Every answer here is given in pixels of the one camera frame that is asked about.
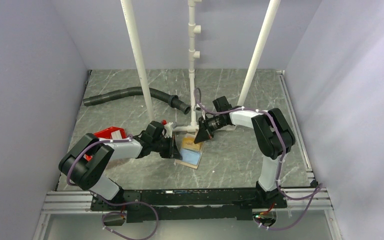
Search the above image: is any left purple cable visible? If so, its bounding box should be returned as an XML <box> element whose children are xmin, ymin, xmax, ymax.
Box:
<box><xmin>66</xmin><ymin>134</ymin><xmax>160</xmax><ymax>240</ymax></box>

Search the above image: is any red plastic bin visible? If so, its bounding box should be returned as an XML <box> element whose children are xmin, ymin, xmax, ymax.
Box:
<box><xmin>83</xmin><ymin>126</ymin><xmax>127</xmax><ymax>162</ymax></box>

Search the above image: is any yellow credit card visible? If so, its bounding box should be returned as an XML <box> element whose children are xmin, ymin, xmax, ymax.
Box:
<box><xmin>181</xmin><ymin>137</ymin><xmax>202</xmax><ymax>152</ymax></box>

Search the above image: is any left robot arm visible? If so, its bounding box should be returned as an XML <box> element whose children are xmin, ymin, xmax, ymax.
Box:
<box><xmin>58</xmin><ymin>121</ymin><xmax>182</xmax><ymax>210</ymax></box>

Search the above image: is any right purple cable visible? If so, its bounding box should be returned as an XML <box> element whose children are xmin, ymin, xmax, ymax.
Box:
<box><xmin>193</xmin><ymin>87</ymin><xmax>325</xmax><ymax>232</ymax></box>

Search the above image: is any aluminium extrusion rail frame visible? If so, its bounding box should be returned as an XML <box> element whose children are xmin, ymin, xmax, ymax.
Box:
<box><xmin>32</xmin><ymin>69</ymin><xmax>345</xmax><ymax>240</ymax></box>

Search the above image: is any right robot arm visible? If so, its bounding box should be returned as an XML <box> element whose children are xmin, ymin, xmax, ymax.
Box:
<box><xmin>194</xmin><ymin>96</ymin><xmax>296</xmax><ymax>208</ymax></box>

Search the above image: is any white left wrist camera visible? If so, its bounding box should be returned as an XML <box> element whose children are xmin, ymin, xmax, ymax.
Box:
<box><xmin>163</xmin><ymin>122</ymin><xmax>177</xmax><ymax>138</ymax></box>

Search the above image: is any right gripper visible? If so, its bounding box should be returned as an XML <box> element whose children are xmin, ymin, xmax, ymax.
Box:
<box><xmin>194</xmin><ymin>115</ymin><xmax>227</xmax><ymax>145</ymax></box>

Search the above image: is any white PVC pipe frame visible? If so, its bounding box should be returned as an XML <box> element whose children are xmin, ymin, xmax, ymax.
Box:
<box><xmin>120</xmin><ymin>0</ymin><xmax>281</xmax><ymax>121</ymax></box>

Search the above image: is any purple cable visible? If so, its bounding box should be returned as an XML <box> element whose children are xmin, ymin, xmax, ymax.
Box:
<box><xmin>66</xmin><ymin>134</ymin><xmax>160</xmax><ymax>240</ymax></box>
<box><xmin>193</xmin><ymin>87</ymin><xmax>325</xmax><ymax>232</ymax></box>

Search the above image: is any black corrugated hose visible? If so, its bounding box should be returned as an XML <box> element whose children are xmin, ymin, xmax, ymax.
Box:
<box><xmin>81</xmin><ymin>86</ymin><xmax>192</xmax><ymax>116</ymax></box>

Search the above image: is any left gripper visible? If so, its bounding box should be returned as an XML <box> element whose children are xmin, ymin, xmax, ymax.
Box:
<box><xmin>151</xmin><ymin>134</ymin><xmax>182</xmax><ymax>160</ymax></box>

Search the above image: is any white cards stack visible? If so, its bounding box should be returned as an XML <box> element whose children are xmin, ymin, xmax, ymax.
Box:
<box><xmin>111</xmin><ymin>130</ymin><xmax>126</xmax><ymax>140</ymax></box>

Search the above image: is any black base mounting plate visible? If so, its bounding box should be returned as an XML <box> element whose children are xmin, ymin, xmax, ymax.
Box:
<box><xmin>90</xmin><ymin>185</ymin><xmax>288</xmax><ymax>223</ymax></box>

